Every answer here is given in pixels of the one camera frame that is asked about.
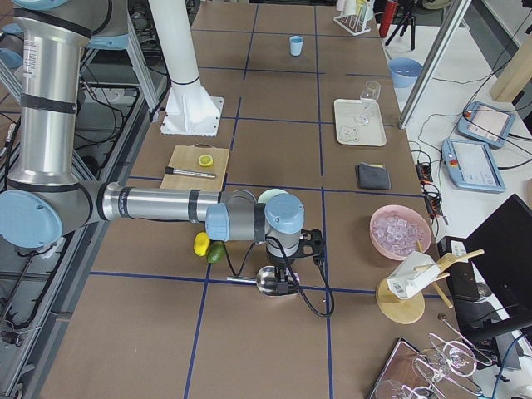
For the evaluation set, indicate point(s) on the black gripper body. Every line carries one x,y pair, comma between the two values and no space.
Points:
281,263

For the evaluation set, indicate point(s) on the mint green bowl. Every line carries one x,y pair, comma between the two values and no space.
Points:
267,195

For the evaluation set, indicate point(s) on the light blue plastic cup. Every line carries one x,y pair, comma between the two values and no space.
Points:
296,45

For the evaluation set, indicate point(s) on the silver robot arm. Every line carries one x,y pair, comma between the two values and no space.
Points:
45,201

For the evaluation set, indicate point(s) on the metal ice scoop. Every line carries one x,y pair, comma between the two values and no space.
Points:
267,282

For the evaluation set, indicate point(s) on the pink bowl with ice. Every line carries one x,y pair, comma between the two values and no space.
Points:
396,231

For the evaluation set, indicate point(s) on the blue bowl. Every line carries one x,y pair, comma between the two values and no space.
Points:
404,71

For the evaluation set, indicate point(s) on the green lime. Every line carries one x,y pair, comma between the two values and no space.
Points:
216,252

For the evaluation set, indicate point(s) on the yellow lemon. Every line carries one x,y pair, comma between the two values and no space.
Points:
201,244

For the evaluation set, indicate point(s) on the wooden stand round base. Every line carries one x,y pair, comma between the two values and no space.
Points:
409,311

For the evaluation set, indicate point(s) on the white carton on stand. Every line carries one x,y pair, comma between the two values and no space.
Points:
412,275

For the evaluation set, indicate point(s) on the half lemon slice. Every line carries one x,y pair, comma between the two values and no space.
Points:
205,160

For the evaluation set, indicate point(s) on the wooden cutting board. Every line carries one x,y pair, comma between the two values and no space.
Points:
186,157

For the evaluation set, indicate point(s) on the steel muddler black cap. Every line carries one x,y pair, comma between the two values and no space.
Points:
189,173

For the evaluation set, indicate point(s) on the cream serving tray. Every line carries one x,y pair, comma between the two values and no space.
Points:
349,132

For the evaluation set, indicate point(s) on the clear wine glass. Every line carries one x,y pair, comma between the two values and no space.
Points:
367,99

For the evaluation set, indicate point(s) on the lower blue teach pendant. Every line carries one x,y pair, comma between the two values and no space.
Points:
471,166

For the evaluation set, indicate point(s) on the blue teach pendant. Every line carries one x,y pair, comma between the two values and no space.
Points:
486,123
471,166

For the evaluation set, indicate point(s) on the upper blue teach pendant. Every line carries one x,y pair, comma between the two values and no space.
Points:
486,123

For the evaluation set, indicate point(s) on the black tripod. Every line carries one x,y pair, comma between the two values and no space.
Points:
408,20

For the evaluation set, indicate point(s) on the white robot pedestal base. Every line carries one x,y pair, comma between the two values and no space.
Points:
190,110

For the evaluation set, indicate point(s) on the white wire cup rack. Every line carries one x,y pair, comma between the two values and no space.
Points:
354,16

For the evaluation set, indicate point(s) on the aluminium frame post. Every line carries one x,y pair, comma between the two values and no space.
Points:
452,21

